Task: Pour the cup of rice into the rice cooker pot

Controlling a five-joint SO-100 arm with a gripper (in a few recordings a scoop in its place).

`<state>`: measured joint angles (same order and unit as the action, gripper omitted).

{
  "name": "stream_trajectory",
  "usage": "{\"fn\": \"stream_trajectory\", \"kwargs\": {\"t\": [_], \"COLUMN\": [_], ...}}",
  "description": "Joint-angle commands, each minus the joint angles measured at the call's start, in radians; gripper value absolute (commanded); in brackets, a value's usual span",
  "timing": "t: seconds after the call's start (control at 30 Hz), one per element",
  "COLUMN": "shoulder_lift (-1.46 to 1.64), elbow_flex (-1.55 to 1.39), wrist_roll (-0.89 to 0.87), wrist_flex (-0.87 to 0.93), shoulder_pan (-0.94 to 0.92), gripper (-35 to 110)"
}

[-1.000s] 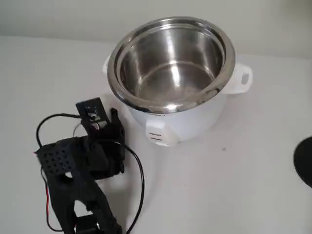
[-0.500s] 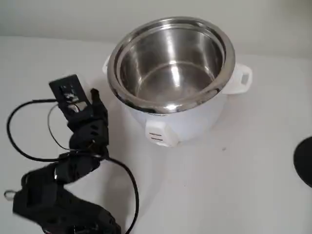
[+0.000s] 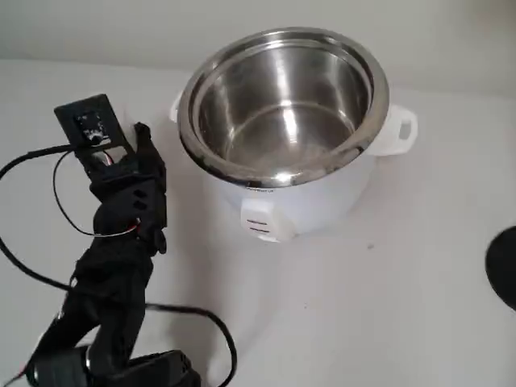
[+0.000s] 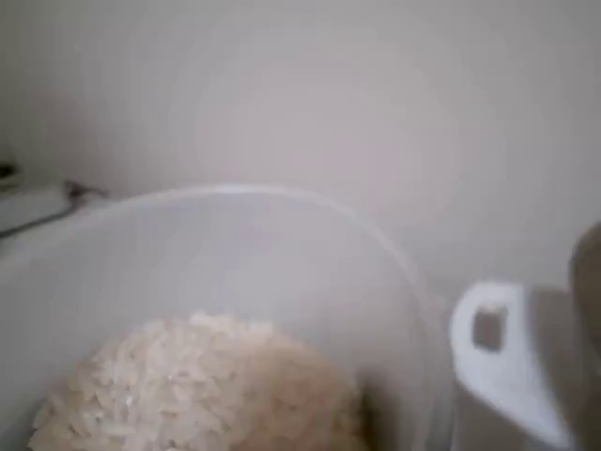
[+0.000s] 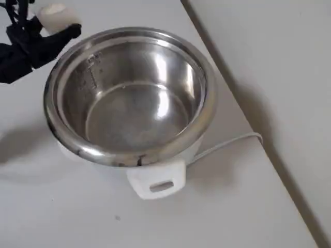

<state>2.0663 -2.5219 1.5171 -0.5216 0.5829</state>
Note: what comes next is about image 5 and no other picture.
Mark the translucent white plastic cup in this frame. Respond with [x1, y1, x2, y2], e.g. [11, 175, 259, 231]
[37, 3, 81, 34]

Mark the white rice cooker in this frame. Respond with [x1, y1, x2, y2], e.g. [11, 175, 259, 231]
[56, 130, 206, 201]

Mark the steel inner pot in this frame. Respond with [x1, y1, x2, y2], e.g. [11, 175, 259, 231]
[42, 25, 219, 168]

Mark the white power cord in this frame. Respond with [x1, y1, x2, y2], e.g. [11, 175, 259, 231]
[192, 132, 263, 162]

